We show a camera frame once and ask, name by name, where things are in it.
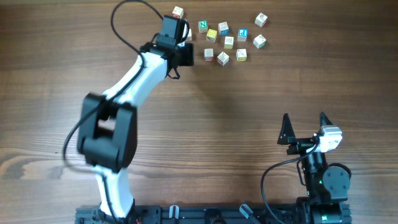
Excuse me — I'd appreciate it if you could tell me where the green N block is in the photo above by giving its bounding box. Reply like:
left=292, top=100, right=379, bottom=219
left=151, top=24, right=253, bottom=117
left=198, top=20, right=208, bottom=34

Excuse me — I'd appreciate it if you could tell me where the yellow green picture block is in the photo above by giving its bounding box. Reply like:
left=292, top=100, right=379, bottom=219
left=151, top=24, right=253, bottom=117
left=224, top=36, right=234, bottom=49

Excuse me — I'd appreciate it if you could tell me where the yellow top block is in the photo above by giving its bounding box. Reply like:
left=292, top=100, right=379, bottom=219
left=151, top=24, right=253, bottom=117
left=206, top=29, right=218, bottom=42

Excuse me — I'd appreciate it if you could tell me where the green sided picture block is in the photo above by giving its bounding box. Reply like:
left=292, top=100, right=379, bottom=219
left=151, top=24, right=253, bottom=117
left=253, top=34, right=267, bottom=49

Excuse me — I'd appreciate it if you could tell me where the red sided white block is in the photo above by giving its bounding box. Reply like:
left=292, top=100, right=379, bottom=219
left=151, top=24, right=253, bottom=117
left=204, top=49, right=214, bottom=62

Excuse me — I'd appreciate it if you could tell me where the white picture block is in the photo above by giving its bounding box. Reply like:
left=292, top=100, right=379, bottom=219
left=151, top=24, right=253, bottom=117
left=186, top=29, right=192, bottom=41

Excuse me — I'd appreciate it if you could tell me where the blue sided picture block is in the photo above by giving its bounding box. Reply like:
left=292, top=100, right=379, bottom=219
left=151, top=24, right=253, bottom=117
left=218, top=22, right=229, bottom=35

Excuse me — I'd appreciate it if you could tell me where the far right picture block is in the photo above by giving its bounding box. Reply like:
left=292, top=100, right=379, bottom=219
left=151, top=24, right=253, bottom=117
left=255, top=12, right=268, bottom=27

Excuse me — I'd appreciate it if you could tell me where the red blue tilted block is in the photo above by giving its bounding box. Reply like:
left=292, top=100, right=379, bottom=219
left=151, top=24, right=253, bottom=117
left=217, top=52, right=229, bottom=66

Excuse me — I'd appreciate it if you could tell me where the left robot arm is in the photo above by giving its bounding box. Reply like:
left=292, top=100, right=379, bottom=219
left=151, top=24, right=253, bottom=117
left=77, top=16, right=194, bottom=223

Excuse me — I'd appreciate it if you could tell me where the yellow sided picture block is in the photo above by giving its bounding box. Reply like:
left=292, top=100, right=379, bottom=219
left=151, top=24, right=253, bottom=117
left=236, top=49, right=247, bottom=62

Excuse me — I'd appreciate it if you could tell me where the blue P block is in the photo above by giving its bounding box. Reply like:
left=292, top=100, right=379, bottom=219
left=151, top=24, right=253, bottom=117
left=237, top=29, right=248, bottom=42

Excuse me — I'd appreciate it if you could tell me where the red six block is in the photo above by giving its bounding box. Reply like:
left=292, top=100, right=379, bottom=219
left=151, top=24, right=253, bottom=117
left=172, top=6, right=184, bottom=19

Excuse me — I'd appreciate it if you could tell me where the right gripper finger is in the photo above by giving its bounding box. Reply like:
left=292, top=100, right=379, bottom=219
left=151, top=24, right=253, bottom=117
left=320, top=112, right=333, bottom=126
left=277, top=113, right=296, bottom=145

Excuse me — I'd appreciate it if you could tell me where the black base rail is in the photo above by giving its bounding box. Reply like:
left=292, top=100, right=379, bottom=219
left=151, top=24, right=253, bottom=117
left=75, top=202, right=352, bottom=224

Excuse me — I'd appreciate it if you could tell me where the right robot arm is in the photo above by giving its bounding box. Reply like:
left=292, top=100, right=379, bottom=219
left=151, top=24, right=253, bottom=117
left=277, top=113, right=352, bottom=224

